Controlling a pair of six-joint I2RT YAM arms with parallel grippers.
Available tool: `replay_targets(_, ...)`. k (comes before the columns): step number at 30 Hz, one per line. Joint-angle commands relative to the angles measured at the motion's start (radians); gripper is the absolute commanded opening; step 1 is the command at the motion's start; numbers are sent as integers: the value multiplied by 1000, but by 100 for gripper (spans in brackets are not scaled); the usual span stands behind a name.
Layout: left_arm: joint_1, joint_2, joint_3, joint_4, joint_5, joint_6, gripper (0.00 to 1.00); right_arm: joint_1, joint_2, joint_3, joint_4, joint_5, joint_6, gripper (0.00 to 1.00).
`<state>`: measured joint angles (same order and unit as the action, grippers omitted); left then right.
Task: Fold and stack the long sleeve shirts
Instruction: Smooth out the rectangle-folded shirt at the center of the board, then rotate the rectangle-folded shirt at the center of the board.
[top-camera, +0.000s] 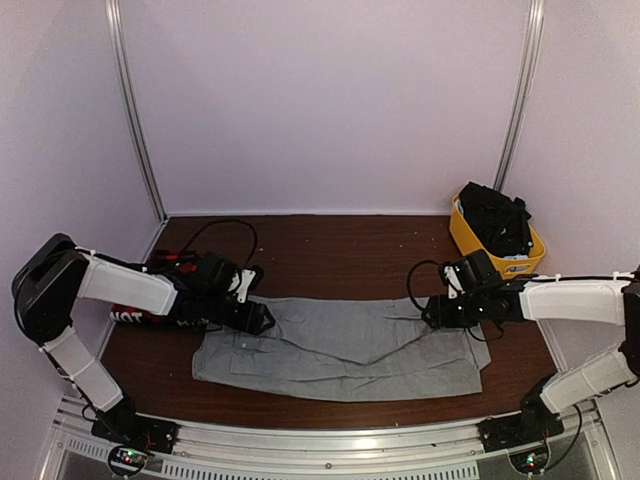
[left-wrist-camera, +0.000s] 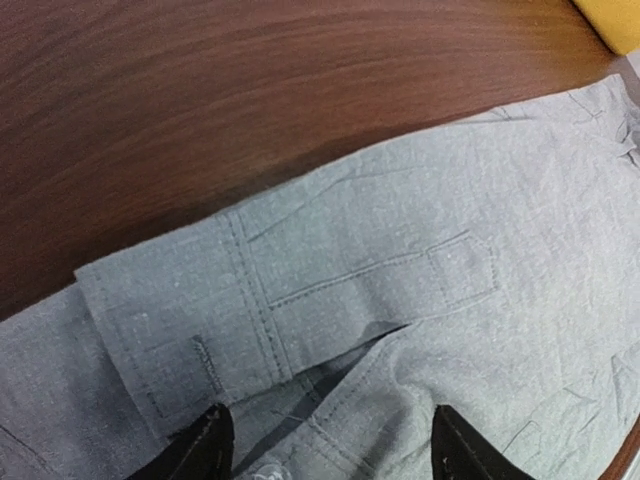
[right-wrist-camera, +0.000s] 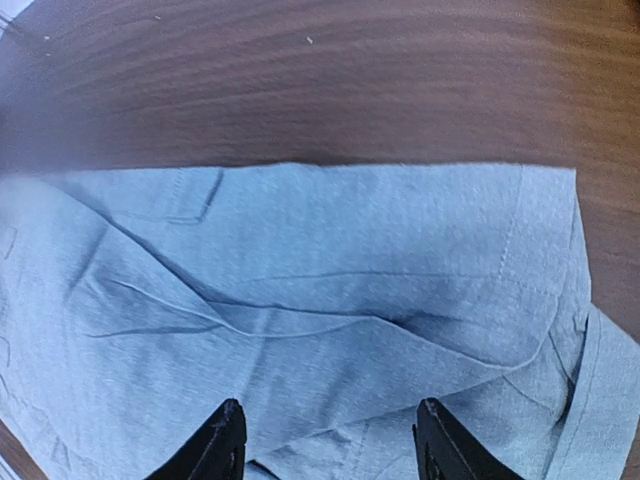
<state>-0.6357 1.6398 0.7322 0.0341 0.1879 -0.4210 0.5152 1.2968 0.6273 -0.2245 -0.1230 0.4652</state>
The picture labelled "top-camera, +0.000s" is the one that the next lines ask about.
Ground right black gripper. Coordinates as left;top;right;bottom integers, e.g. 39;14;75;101
422;291;488;329

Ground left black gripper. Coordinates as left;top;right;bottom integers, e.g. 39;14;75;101
202;290;275;335

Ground yellow plastic basket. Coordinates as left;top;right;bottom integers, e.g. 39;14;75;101
449;195;546;279

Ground grey long sleeve shirt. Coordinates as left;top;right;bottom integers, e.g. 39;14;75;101
192;297;491;403

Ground red black plaid shirt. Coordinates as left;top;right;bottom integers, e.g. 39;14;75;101
109;250;208;329

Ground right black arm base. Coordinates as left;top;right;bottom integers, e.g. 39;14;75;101
477;382;564;477

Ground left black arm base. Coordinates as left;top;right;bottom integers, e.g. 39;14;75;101
88;395;178;479

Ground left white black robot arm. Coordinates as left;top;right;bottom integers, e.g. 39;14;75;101
11;233;276;444

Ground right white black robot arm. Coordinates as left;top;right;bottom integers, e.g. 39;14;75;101
421;250;639;442

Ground black clothes in basket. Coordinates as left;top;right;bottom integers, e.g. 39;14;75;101
459;182;533;257

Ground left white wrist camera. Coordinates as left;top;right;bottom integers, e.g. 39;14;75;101
229;266;264;303

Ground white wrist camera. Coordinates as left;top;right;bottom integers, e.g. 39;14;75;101
229;266;264;303
442;265;464;299

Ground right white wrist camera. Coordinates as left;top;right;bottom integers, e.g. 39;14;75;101
442;265;464;299

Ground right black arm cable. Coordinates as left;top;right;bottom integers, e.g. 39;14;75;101
406;259;446;314

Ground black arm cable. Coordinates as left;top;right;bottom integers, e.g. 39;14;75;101
179;219;260;271
406;259;446;314

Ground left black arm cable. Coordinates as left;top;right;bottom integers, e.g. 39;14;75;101
179;219;260;271

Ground front aluminium rail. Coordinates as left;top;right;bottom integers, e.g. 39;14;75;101
49;399;606;480

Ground right aluminium frame post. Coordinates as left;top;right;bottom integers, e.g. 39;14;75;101
493;0;545;192

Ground aluminium frame post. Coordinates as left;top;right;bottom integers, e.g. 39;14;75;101
105;0;168;223
493;0;545;192

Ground left aluminium frame post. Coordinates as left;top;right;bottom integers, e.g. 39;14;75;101
105;0;168;223

